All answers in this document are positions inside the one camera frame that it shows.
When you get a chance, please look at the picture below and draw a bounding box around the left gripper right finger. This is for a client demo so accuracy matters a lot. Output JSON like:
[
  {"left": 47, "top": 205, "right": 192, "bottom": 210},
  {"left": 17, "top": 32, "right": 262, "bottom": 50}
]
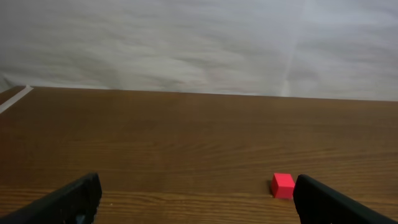
[{"left": 292, "top": 174, "right": 398, "bottom": 224}]

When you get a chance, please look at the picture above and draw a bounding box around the red cube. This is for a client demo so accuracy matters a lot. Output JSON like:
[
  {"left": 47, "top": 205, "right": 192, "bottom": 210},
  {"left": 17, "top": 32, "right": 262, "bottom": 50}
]
[{"left": 270, "top": 172, "right": 296, "bottom": 200}]

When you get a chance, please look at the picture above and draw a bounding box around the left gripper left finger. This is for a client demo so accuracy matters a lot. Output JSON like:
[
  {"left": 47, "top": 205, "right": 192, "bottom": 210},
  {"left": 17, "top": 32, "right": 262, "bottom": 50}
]
[{"left": 0, "top": 172, "right": 103, "bottom": 224}]

